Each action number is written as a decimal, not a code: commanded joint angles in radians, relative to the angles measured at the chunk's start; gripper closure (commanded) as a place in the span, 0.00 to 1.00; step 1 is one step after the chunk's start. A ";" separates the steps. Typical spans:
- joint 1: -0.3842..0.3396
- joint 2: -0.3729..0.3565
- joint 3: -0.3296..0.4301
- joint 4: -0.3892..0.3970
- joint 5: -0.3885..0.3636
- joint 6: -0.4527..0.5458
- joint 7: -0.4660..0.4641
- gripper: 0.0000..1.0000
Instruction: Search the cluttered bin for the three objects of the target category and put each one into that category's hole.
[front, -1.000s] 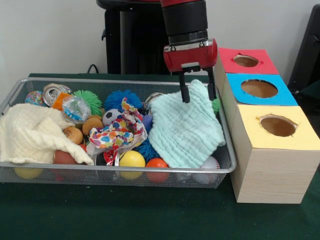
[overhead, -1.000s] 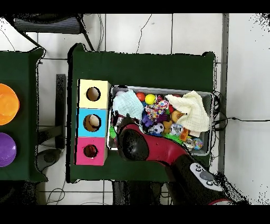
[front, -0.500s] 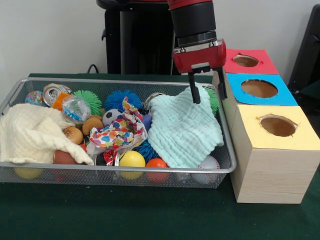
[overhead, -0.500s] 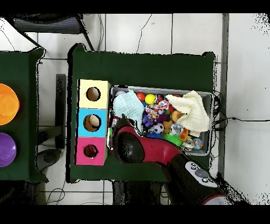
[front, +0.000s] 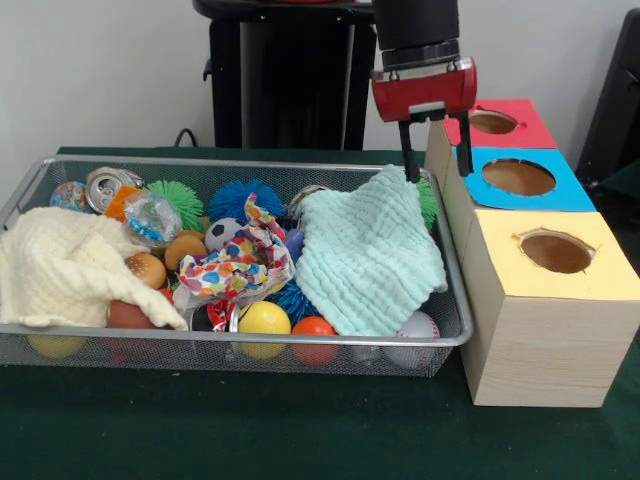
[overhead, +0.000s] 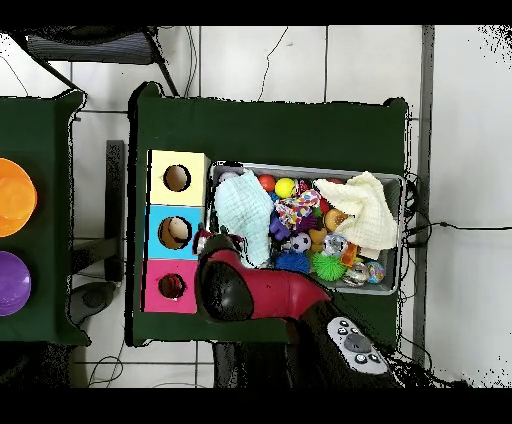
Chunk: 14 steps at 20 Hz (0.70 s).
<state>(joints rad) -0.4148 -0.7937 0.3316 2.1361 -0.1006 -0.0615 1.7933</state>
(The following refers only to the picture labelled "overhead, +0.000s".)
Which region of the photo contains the mint waffle cloth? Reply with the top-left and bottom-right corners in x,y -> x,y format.
214,169 -> 275,268

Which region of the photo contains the silver mesh bin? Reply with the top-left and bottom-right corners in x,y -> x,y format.
202,160 -> 405,296

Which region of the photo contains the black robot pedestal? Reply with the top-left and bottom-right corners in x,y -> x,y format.
211,341 -> 289,389

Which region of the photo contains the orange plastic bowl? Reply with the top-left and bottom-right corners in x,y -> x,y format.
0,157 -> 38,238

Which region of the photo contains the toy burger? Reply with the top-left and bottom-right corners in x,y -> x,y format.
323,208 -> 349,233

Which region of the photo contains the dark green tablecloth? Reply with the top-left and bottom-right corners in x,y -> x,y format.
127,81 -> 411,347

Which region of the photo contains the black and white soccer ball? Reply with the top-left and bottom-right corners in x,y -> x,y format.
289,232 -> 312,254

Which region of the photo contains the blue spiky ball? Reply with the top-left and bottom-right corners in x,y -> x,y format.
274,250 -> 312,276

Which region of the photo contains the cream waffle cloth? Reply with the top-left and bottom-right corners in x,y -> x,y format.
313,171 -> 400,251

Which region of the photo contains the purple object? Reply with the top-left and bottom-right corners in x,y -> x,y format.
0,250 -> 32,317

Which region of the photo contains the tan plush toy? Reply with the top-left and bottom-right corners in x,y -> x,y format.
307,227 -> 328,254

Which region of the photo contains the black chair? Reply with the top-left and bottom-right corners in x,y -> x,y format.
23,25 -> 179,97

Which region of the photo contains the green side table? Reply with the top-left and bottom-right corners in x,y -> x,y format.
0,90 -> 91,346

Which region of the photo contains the yellow smooth ball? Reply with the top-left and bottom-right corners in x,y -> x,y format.
274,176 -> 298,199

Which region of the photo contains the black cable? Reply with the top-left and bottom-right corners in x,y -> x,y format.
406,220 -> 512,237

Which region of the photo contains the plain green spiky ball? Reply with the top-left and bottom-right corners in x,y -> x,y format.
311,252 -> 348,281

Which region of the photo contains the colourful polka dot cloth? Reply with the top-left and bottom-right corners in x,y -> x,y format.
274,188 -> 322,229

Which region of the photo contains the wooden box with three holes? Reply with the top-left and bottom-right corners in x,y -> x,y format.
141,149 -> 212,314

